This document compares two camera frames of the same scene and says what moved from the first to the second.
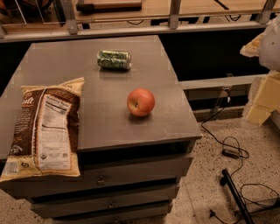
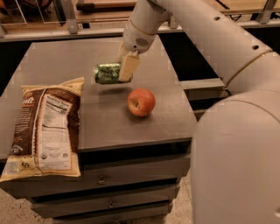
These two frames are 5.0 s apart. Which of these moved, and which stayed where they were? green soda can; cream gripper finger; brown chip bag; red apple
Moved: green soda can; cream gripper finger
Stayed: red apple; brown chip bag
